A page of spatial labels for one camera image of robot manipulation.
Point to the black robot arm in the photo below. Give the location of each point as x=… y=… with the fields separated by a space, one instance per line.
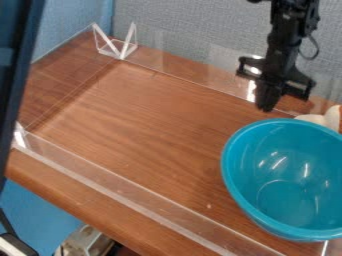
x=294 y=19

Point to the clear acrylic front barrier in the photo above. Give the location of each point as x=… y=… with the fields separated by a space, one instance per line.
x=192 y=225

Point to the blue plastic bowl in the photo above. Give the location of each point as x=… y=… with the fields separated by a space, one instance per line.
x=280 y=167

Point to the white power strip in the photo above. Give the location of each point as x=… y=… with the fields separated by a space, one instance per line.
x=85 y=242

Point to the clear acrylic barrier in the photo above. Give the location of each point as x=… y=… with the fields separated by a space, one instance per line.
x=192 y=225
x=208 y=65

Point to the dark blurred foreground pole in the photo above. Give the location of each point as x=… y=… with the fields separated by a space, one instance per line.
x=20 y=18

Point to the white toy mushroom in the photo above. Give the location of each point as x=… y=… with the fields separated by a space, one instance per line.
x=330 y=119

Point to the clear acrylic corner bracket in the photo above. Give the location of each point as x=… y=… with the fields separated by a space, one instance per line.
x=112 y=47

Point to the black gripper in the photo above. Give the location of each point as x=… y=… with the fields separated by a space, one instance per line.
x=276 y=76

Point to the clear acrylic back barrier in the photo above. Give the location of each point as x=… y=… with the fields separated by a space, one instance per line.
x=208 y=65

